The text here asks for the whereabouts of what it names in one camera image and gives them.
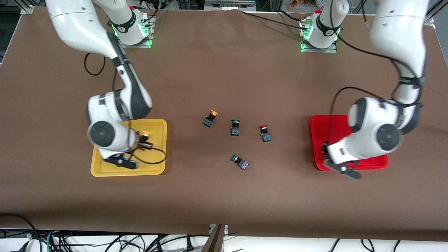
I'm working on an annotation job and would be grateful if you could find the red push button switch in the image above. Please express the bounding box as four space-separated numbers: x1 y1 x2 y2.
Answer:
259 124 272 143

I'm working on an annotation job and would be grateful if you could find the yellow plastic tray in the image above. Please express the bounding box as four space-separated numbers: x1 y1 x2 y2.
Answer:
90 119 168 177

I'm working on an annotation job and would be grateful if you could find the red plastic tray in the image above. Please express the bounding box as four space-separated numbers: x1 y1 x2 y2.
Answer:
309 114 389 171

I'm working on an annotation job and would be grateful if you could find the brown table cover cloth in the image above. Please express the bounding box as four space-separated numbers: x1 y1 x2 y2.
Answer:
0 6 448 242

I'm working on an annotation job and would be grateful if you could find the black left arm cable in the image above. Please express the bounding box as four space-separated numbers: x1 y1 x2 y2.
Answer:
328 35 422 147

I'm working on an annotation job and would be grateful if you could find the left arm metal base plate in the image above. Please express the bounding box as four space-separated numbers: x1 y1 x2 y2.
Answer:
300 19 338 54

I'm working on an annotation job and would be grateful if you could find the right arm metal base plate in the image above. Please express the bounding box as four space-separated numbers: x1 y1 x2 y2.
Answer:
115 16 155 49

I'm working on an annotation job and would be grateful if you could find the grey table frame post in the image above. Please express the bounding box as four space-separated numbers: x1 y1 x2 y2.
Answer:
201 224 229 252

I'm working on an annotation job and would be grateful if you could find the black floor cable loop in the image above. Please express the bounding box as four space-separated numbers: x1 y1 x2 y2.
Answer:
0 213 37 252

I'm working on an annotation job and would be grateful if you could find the short black table cable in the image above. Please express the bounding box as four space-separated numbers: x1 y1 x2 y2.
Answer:
278 10 310 21

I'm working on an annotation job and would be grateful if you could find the long black table cable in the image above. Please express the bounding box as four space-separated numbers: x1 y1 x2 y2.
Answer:
240 10 308 28

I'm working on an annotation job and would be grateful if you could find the grey metal background bracket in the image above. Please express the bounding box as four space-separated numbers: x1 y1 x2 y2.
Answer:
205 0 256 10

